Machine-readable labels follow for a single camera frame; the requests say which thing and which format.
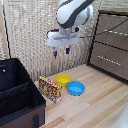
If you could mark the brown wooden drawer cabinet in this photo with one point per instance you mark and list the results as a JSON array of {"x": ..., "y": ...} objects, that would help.
[{"x": 100, "y": 12}]

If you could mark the blue plastic bowl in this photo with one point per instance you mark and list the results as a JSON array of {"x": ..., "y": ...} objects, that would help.
[{"x": 76, "y": 88}]

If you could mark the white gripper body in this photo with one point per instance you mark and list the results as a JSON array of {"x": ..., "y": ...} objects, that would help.
[{"x": 63, "y": 38}]

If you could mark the red yellow snack box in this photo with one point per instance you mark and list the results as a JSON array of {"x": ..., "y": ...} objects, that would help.
[{"x": 50, "y": 89}]

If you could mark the beige bamboo folding screen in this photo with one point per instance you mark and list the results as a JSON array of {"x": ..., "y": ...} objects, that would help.
[{"x": 30, "y": 36}]

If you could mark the black fabric storage box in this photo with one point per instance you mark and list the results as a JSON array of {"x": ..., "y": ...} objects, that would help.
[{"x": 16, "y": 93}]

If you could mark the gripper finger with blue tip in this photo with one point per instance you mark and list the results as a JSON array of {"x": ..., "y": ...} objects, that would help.
[
  {"x": 55, "y": 53},
  {"x": 68, "y": 50}
]

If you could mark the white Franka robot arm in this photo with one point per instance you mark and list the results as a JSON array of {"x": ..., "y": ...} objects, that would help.
[{"x": 71, "y": 11}]

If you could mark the yellow plastic bowl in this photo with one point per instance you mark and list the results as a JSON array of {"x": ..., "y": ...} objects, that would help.
[{"x": 63, "y": 79}]

